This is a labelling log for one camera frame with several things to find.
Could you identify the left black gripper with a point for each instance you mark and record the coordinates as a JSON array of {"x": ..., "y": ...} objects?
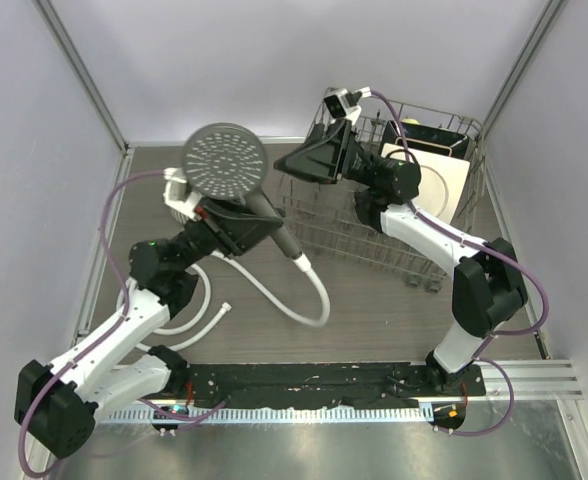
[{"x": 240, "y": 231}]

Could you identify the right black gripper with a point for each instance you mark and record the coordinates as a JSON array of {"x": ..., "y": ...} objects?
[{"x": 322, "y": 161}]

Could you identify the grey shower head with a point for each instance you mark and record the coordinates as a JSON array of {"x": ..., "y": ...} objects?
[{"x": 226, "y": 161}]

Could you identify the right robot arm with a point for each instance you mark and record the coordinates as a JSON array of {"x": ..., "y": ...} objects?
[{"x": 487, "y": 286}]

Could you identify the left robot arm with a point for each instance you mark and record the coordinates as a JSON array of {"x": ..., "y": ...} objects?
[{"x": 60, "y": 403}]

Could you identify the black square plate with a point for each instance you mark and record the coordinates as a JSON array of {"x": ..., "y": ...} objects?
[{"x": 437, "y": 140}]

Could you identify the white square plate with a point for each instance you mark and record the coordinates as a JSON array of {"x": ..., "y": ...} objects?
[{"x": 442, "y": 183}]

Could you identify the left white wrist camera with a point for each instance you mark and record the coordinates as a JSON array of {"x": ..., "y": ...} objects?
[{"x": 179, "y": 196}]

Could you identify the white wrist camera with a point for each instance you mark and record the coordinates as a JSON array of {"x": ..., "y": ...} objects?
[
  {"x": 343, "y": 104},
  {"x": 179, "y": 196}
]

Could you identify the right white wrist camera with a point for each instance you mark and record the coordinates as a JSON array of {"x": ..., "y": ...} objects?
[{"x": 343, "y": 104}]

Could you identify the grey wire dish rack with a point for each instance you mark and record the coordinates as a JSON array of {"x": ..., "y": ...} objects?
[{"x": 323, "y": 216}]

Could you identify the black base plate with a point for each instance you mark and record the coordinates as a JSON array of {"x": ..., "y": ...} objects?
[{"x": 312, "y": 386}]

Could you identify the white slotted cable duct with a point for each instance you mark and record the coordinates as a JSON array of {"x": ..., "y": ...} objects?
[{"x": 139, "y": 413}]

